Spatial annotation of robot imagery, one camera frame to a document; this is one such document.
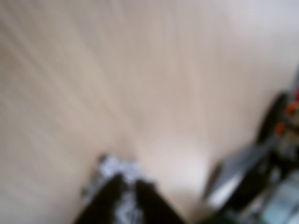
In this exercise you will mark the clear plastic box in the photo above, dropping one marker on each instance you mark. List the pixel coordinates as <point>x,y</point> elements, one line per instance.
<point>282,200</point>

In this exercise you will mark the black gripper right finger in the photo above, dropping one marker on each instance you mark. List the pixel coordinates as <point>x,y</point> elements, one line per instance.
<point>154,210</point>

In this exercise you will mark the black device with orange parts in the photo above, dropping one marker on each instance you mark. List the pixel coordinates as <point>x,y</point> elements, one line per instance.
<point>282,121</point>

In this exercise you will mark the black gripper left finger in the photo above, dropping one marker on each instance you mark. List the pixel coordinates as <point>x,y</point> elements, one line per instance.
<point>107,200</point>

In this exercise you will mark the dark flat panel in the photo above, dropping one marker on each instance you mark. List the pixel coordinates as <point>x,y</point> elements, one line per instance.
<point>243,172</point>

